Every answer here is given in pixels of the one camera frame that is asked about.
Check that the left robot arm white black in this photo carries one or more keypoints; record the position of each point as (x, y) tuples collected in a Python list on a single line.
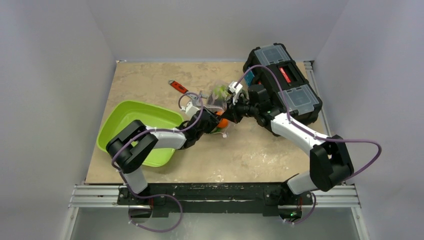
[(130, 148)]

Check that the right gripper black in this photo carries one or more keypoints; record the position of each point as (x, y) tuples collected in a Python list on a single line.
[(236, 112)]

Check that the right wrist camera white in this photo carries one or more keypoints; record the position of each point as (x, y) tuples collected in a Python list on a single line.
[(235, 89)]

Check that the orange fake tangerine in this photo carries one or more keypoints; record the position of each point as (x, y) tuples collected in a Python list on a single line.
[(223, 122)]

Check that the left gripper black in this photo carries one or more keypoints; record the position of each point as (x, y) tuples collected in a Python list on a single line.
[(212, 122)]

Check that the green plastic tray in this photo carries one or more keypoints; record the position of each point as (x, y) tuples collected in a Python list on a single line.
[(151, 115)]

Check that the black plastic toolbox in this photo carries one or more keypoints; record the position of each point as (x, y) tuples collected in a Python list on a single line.
[(276, 85)]

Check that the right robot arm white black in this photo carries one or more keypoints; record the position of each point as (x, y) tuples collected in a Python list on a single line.
[(329, 160)]

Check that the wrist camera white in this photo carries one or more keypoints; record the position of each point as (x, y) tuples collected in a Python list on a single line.
[(235, 89), (192, 108)]

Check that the red handled adjustable wrench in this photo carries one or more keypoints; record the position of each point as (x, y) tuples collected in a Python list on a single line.
[(177, 86)]

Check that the black mounting base rail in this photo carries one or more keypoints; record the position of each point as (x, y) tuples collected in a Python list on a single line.
[(270, 199)]

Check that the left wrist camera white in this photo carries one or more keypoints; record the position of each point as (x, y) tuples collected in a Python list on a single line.
[(192, 108)]

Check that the clear zip top bag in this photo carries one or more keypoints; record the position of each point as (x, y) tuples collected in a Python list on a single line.
[(215, 105)]

